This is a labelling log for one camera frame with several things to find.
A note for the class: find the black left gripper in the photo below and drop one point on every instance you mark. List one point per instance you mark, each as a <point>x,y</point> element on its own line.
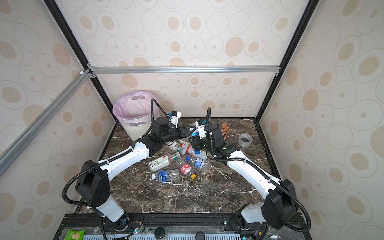
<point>183,130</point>

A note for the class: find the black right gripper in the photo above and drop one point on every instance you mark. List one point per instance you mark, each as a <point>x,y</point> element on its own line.
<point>195,143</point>

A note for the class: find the brown coffee bottle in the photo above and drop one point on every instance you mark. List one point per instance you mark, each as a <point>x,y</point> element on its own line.
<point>225,130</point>

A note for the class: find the blue label water bottle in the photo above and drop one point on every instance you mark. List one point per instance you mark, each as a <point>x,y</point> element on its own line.
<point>195,133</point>

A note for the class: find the white bin with purple bag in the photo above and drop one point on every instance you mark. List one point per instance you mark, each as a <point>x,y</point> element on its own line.
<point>134,112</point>

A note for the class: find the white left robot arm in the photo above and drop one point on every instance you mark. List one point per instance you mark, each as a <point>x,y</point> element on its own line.
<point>91,187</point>

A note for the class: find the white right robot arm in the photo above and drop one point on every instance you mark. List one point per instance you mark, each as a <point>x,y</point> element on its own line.
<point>280,207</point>

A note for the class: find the white bottle red cap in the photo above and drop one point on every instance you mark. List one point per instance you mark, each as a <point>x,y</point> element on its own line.
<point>198,154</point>

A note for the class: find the small bottle blue cap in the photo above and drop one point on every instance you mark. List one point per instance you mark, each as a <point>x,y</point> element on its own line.
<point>197,163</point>

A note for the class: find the clear tape roll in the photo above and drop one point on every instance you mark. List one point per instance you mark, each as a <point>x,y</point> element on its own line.
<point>245,140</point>

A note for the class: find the white bottle green leaf label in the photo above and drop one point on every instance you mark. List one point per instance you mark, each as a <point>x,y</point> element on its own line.
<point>163,162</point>

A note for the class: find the crushed bottle red label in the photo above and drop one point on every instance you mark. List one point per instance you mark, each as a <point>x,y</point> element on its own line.
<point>184,166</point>

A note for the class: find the clear bottle blue label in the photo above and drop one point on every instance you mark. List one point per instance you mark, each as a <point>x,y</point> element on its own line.
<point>166,176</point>

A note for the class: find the green snack packet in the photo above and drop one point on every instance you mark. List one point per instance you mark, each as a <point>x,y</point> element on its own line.
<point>74,235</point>

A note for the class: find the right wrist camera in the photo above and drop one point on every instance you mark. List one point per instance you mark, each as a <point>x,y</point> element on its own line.
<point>200,127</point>

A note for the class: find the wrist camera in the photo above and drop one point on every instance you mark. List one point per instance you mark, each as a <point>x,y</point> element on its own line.
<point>200,127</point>
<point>174,117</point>

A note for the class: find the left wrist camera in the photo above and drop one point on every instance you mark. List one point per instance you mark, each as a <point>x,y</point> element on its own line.
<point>174,117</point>

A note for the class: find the horizontal aluminium frame bar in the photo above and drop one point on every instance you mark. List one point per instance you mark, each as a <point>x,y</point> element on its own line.
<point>185,70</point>

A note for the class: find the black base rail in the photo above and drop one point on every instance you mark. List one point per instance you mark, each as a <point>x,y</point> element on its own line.
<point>175,227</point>

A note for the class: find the left aluminium frame bar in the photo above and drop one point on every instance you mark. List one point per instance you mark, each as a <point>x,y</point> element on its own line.
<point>26,137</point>

